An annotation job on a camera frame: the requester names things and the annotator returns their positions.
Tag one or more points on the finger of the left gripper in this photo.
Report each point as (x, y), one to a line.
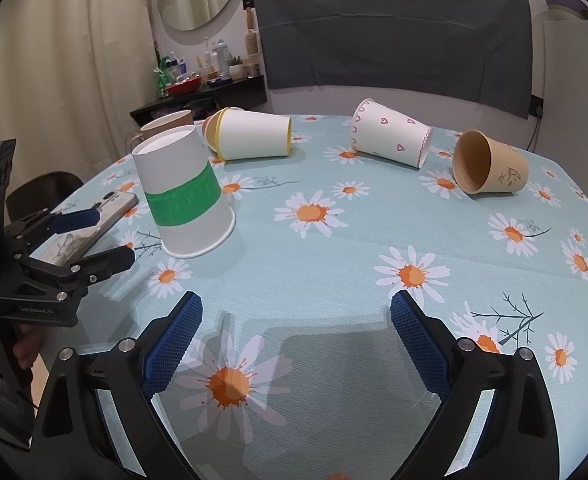
(86, 271)
(44, 223)

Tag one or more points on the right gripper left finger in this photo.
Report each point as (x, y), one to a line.
(71, 439)

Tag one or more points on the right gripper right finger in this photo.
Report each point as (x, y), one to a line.
(519, 438)

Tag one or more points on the green striped white paper cup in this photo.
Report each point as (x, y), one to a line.
(188, 206)

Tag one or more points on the orange striped paper cup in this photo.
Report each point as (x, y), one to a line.
(210, 128)

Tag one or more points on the yellow rimmed white paper cup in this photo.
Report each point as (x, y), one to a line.
(243, 134)

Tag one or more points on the small brown paper cup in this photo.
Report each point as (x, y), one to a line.
(482, 165)

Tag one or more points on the pink hearts white paper cup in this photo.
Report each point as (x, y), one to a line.
(380, 131)

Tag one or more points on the left hand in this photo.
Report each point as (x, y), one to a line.
(29, 343)

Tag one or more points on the butterfly case smartphone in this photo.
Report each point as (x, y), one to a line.
(72, 246)

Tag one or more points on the black chair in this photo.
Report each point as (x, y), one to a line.
(46, 191)

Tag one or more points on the beige ceramic mug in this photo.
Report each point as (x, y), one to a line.
(161, 124)

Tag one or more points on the beige curtain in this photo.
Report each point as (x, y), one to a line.
(71, 71)

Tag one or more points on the green plastic bottle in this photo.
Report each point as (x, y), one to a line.
(161, 80)

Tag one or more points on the black side shelf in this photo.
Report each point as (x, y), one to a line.
(248, 93)

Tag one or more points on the red bowl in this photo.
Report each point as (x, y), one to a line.
(184, 87)

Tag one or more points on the daisy print blue tablecloth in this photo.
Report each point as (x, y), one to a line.
(296, 371)

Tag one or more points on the small potted plant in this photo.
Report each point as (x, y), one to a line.
(237, 69)

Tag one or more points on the white refrigerator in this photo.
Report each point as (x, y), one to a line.
(560, 79)

